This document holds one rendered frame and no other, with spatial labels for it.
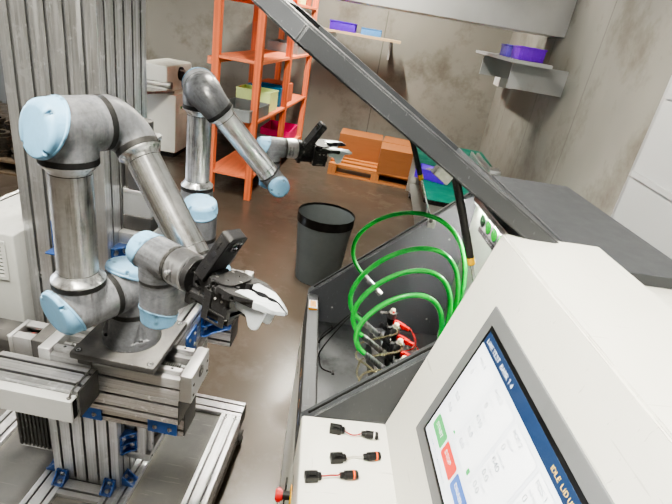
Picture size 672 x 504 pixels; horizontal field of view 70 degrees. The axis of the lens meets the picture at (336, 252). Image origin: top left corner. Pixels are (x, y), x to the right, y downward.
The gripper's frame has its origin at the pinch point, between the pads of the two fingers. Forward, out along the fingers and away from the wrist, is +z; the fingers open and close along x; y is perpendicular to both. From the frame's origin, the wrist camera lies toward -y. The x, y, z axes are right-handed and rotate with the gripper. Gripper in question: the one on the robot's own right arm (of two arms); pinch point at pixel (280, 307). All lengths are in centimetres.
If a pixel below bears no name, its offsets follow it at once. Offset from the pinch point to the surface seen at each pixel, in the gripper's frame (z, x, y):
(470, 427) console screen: 33.1, -19.7, 15.9
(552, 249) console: 34, -44, -15
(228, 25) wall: -505, -513, -82
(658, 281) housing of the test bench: 56, -66, -12
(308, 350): -23, -58, 43
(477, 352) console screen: 28.6, -29.1, 5.9
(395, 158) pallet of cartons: -210, -543, 34
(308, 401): -10, -40, 46
